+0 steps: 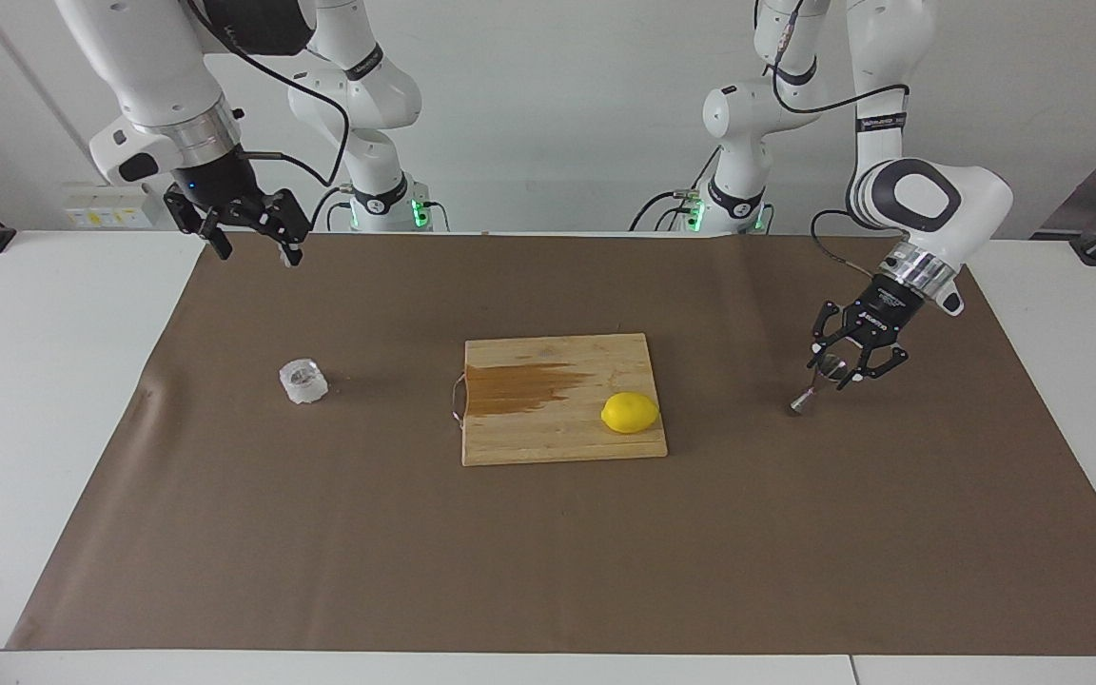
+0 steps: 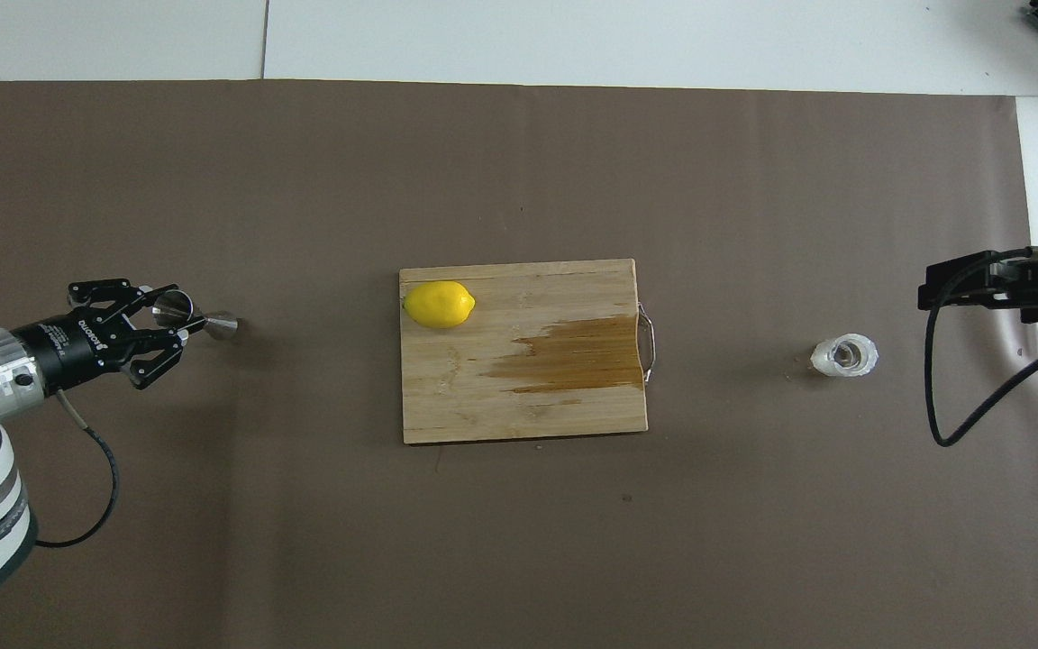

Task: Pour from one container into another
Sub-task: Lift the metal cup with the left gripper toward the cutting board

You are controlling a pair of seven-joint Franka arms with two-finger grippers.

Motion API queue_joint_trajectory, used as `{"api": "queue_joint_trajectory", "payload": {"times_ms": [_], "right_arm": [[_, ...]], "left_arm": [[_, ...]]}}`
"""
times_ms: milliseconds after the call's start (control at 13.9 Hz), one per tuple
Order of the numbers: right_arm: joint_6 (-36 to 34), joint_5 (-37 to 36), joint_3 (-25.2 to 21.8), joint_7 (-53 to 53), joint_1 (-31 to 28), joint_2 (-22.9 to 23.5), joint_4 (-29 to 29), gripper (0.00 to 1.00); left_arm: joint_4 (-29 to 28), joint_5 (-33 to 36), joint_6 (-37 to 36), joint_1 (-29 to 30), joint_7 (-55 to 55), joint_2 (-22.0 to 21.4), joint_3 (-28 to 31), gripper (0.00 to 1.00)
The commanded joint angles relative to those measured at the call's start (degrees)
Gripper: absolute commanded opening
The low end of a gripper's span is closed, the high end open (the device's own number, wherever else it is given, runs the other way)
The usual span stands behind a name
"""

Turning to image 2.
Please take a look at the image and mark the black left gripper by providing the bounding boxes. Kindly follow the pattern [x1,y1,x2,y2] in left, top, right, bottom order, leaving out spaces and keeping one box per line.
[9,279,189,394]

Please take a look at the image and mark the steel double jigger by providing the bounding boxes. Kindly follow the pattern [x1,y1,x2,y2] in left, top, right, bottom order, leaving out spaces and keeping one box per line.
[151,290,240,343]

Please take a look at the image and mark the clear glass cup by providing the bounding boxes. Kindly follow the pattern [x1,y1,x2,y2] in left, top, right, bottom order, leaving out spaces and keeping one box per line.
[810,333,879,378]

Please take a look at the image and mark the brown paper table mat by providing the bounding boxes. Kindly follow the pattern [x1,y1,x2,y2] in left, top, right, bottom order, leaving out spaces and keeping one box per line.
[0,79,1038,649]

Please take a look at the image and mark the yellow lemon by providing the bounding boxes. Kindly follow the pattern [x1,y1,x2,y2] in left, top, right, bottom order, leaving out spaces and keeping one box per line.
[403,280,477,330]

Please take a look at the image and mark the wooden cutting board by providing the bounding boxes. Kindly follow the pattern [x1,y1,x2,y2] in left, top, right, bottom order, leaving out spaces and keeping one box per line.
[399,259,660,445]

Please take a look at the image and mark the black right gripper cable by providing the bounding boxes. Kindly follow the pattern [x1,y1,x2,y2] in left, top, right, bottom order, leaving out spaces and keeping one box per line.
[924,252,1038,449]

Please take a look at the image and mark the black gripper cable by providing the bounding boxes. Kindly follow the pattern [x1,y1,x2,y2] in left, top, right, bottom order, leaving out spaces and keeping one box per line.
[32,391,122,549]
[924,252,1038,449]

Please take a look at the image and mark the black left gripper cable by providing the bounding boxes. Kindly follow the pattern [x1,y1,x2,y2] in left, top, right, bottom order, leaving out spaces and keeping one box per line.
[32,391,122,549]

